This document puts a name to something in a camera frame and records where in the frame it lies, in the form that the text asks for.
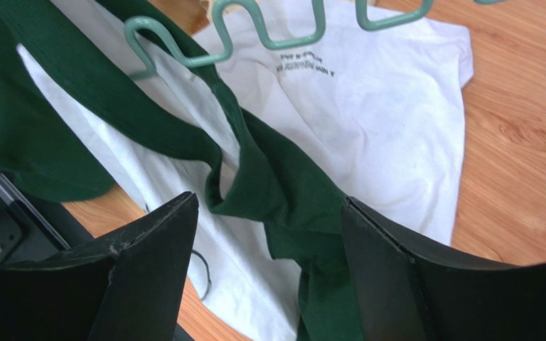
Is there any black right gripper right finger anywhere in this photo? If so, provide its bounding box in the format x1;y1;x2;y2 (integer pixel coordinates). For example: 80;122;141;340
341;197;546;340

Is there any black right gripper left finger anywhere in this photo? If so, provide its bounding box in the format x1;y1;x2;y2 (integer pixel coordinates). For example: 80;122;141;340
0;192;199;340

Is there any green and white t-shirt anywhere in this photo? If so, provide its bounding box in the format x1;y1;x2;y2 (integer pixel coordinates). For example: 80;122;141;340
0;1;473;340

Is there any green plastic hanger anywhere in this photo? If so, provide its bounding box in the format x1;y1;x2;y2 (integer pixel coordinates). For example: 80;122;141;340
124;0;505;80

